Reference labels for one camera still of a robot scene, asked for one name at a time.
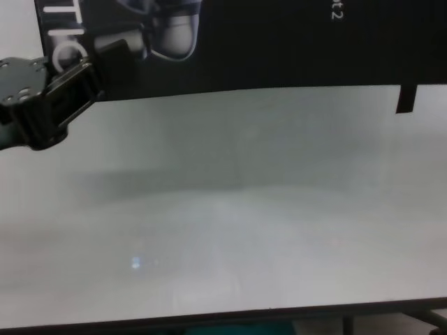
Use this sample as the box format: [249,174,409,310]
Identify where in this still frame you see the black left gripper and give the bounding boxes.
[0,38,135,151]

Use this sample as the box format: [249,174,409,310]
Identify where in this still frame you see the black robot poster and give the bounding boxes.
[34,0,447,103]

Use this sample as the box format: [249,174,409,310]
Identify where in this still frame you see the dark metal table leg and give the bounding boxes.
[344,313,358,335]

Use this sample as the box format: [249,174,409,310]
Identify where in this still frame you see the dark metal table brace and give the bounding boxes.
[394,308,447,331]

